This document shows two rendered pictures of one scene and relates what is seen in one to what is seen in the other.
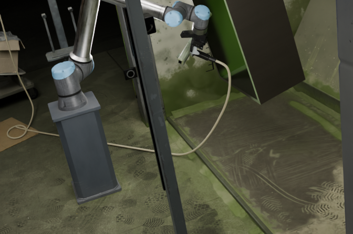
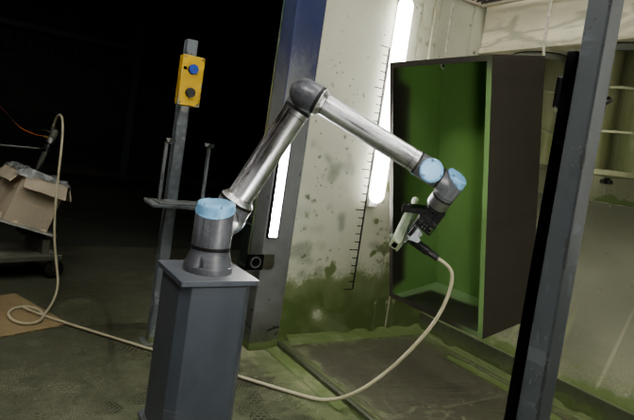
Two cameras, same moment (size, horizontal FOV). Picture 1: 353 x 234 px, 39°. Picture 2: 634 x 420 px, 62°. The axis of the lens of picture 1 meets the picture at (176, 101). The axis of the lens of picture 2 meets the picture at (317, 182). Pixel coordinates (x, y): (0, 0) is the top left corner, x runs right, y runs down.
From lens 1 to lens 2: 1.52 m
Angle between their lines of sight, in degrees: 26
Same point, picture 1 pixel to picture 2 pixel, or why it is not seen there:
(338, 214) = not seen: outside the picture
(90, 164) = (205, 381)
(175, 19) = (437, 172)
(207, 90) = (337, 316)
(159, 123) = (567, 288)
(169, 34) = (318, 225)
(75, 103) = (220, 266)
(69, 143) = (188, 333)
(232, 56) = (410, 269)
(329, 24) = not seen: hidden behind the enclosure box
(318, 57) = not seen: hidden behind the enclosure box
